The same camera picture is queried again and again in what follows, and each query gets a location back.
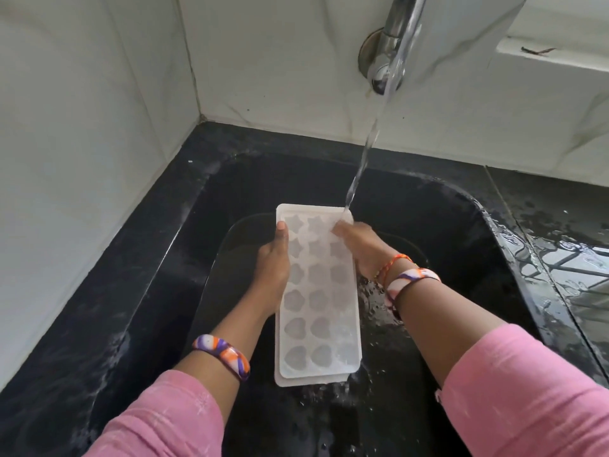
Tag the person's left forearm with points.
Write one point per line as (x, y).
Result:
(238, 333)

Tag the person's left thumb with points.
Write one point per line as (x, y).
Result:
(282, 237)

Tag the black stone sink basin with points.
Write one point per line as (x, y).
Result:
(428, 223)

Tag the chrome wall faucet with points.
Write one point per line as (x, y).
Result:
(392, 37)

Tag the white shaped ice cube tray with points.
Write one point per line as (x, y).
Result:
(318, 299)

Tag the person's right fingers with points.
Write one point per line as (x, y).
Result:
(343, 229)

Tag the stream of running water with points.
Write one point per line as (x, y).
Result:
(368, 142)

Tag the purple orange white bangle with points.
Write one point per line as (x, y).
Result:
(223, 353)
(409, 278)

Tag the person's left hand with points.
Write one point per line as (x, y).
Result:
(272, 271)

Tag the white tiled ledge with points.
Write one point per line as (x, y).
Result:
(561, 37)

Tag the small brown twig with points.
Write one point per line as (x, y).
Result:
(537, 50)

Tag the person's right forearm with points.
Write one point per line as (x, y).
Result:
(428, 323)

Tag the pink long-sleeved top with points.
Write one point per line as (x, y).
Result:
(518, 399)

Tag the person's right hand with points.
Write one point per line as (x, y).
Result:
(368, 252)

